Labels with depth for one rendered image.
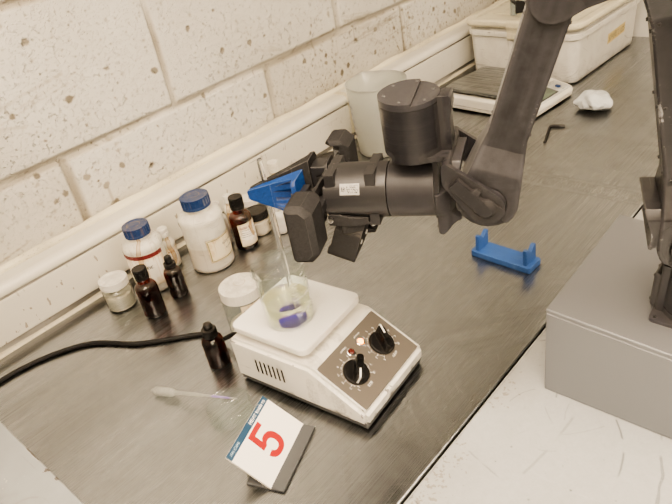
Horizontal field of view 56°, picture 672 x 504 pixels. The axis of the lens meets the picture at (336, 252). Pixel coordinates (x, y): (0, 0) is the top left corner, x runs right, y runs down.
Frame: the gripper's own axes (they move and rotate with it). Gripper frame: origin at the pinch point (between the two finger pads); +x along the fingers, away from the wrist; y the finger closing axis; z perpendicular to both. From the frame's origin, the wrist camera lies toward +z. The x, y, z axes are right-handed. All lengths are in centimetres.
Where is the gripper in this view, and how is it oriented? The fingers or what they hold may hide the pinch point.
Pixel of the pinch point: (279, 191)
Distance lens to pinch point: 68.4
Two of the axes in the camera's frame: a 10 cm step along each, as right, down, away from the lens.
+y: 2.4, -5.5, 8.0
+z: 1.6, 8.3, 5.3
